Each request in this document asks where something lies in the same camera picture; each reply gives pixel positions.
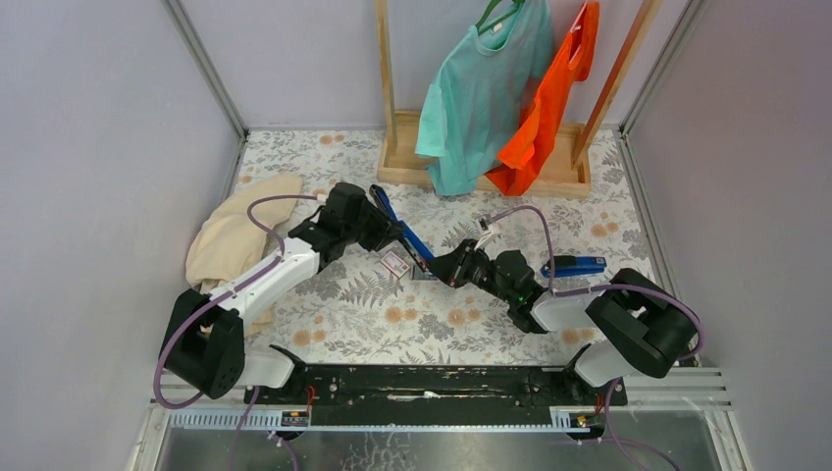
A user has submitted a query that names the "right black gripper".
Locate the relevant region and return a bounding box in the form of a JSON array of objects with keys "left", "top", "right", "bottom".
[{"left": 421, "top": 238, "right": 515, "bottom": 305}]

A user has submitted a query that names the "red white staples box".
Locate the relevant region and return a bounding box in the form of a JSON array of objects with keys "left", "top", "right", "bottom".
[{"left": 380, "top": 251, "right": 411, "bottom": 279}]

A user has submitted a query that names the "blue stapler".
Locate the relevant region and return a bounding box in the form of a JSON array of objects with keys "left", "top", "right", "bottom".
[
  {"left": 541, "top": 255, "right": 607, "bottom": 278},
  {"left": 369, "top": 184, "right": 434, "bottom": 274}
]

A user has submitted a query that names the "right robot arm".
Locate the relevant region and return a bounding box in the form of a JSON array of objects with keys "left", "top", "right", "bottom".
[{"left": 427, "top": 239, "right": 701, "bottom": 404}]

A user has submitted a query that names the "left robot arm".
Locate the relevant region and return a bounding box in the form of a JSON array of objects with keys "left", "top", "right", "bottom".
[{"left": 153, "top": 182, "right": 406, "bottom": 408}]

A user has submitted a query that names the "floral table mat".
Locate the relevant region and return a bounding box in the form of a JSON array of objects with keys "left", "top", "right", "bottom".
[{"left": 235, "top": 130, "right": 653, "bottom": 365}]

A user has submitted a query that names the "wooden clothes rack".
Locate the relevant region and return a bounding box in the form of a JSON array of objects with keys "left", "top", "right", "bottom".
[{"left": 375, "top": 0, "right": 663, "bottom": 198}]

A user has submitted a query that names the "teal t-shirt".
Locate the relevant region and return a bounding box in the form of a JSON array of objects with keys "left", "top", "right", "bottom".
[{"left": 414, "top": 1, "right": 555, "bottom": 196}]

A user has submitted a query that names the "beige cloth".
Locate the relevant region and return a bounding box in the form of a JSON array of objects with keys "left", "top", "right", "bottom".
[{"left": 184, "top": 173, "right": 305, "bottom": 336}]

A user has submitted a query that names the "green hanger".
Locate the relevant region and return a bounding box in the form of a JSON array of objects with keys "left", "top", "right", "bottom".
[{"left": 475, "top": 0, "right": 525, "bottom": 33}]

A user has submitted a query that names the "orange t-shirt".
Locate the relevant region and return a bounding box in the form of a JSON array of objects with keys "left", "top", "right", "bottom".
[{"left": 486, "top": 1, "right": 600, "bottom": 196}]

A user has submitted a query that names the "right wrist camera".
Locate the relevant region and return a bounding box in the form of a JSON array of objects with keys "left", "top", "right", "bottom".
[{"left": 475, "top": 217, "right": 502, "bottom": 250}]

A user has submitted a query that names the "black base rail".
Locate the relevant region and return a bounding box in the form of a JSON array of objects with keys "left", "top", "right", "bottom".
[{"left": 244, "top": 364, "right": 606, "bottom": 427}]

